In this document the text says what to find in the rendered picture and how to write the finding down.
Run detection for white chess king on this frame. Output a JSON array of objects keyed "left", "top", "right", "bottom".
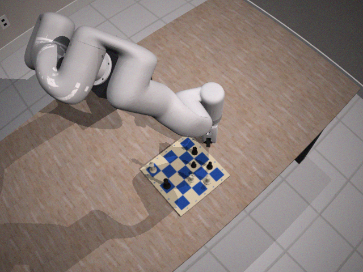
[{"left": 149, "top": 162, "right": 157, "bottom": 173}]

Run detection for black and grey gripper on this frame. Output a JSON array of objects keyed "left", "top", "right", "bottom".
[{"left": 202, "top": 122, "right": 220, "bottom": 147}]

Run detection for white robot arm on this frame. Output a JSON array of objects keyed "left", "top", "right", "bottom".
[{"left": 24, "top": 12, "right": 225, "bottom": 138}]

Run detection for blue and cream chessboard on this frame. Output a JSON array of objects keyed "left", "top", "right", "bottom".
[{"left": 140, "top": 137, "right": 230, "bottom": 216}]

